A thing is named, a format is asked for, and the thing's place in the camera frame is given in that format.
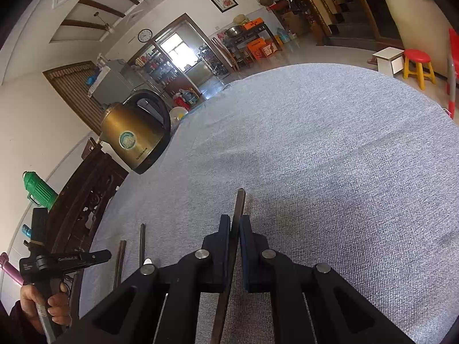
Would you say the wooden dining chair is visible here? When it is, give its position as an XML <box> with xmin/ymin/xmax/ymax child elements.
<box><xmin>211</xmin><ymin>38</ymin><xmax>252</xmax><ymax>71</ymax></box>

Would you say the grey refrigerator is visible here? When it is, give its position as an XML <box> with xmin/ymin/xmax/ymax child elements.
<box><xmin>91</xmin><ymin>59</ymin><xmax>144</xmax><ymax>108</ymax></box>

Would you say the grey tablecloth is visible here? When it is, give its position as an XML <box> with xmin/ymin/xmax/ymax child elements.
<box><xmin>79</xmin><ymin>63</ymin><xmax>459</xmax><ymax>344</ymax></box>

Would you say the wooden side table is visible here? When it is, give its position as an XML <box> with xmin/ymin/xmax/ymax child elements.
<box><xmin>221</xmin><ymin>21</ymin><xmax>285</xmax><ymax>66</ymax></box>

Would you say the orange box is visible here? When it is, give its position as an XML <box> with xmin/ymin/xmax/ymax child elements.
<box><xmin>242</xmin><ymin>18</ymin><xmax>267</xmax><ymax>31</ymax></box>

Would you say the wooden staircase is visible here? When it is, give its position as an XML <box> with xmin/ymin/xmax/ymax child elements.
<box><xmin>300</xmin><ymin>0</ymin><xmax>381</xmax><ymax>46</ymax></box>

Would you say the brown wooden door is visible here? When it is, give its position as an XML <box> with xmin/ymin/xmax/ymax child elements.
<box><xmin>43</xmin><ymin>61</ymin><xmax>108</xmax><ymax>137</ymax></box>

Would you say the red and yellow stool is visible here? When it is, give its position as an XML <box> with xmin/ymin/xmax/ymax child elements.
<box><xmin>402</xmin><ymin>49</ymin><xmax>437</xmax><ymax>91</ymax></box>

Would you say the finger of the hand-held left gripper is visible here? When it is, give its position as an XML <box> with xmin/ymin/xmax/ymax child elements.
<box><xmin>81</xmin><ymin>249</ymin><xmax>112</xmax><ymax>266</ymax></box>

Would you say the gold electric kettle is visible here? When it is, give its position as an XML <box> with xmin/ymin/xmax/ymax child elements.
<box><xmin>98</xmin><ymin>89</ymin><xmax>172</xmax><ymax>175</ymax></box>

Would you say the pink plastic object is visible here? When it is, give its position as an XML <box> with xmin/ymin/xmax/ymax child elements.
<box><xmin>0</xmin><ymin>253</ymin><xmax>24</xmax><ymax>285</ymax></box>

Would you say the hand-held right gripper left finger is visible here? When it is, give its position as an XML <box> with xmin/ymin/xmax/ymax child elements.
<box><xmin>68</xmin><ymin>214</ymin><xmax>231</xmax><ymax>344</ymax></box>

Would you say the dark wooden chopstick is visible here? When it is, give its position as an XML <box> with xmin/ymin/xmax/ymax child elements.
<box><xmin>113</xmin><ymin>240</ymin><xmax>127</xmax><ymax>292</ymax></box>
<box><xmin>139</xmin><ymin>223</ymin><xmax>146</xmax><ymax>269</ymax></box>
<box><xmin>210</xmin><ymin>188</ymin><xmax>248</xmax><ymax>344</ymax></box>

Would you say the orange cardboard carton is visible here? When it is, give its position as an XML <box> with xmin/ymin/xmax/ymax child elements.
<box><xmin>247</xmin><ymin>38</ymin><xmax>279</xmax><ymax>62</ymax></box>

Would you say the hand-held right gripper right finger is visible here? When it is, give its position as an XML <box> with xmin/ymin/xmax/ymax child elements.
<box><xmin>239</xmin><ymin>215</ymin><xmax>417</xmax><ymax>344</ymax></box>

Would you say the green thermos flask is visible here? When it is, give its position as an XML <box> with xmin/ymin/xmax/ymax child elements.
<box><xmin>22</xmin><ymin>171</ymin><xmax>59</xmax><ymax>210</ymax></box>

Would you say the shelf with bottles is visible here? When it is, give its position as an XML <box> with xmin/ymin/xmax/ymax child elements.
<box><xmin>131</xmin><ymin>48</ymin><xmax>173</xmax><ymax>91</ymax></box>

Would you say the cream sofa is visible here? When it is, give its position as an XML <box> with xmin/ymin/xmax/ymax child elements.
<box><xmin>381</xmin><ymin>0</ymin><xmax>457</xmax><ymax>79</ymax></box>

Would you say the person's left forearm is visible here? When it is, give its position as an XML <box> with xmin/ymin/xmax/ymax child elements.
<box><xmin>0</xmin><ymin>299</ymin><xmax>45</xmax><ymax>344</ymax></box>

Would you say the person's left hand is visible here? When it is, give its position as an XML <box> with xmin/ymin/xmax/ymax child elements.
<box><xmin>20</xmin><ymin>282</ymin><xmax>72</xmax><ymax>333</ymax></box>

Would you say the small white stool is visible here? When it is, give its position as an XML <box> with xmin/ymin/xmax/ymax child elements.
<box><xmin>372</xmin><ymin>46</ymin><xmax>406</xmax><ymax>78</ymax></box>

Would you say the carved dark wooden table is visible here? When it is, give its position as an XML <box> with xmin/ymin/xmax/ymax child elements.
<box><xmin>46</xmin><ymin>150</ymin><xmax>130</xmax><ymax>318</ymax></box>

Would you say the framed wall picture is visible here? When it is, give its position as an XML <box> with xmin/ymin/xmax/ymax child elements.
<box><xmin>209</xmin><ymin>0</ymin><xmax>239</xmax><ymax>13</ymax></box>

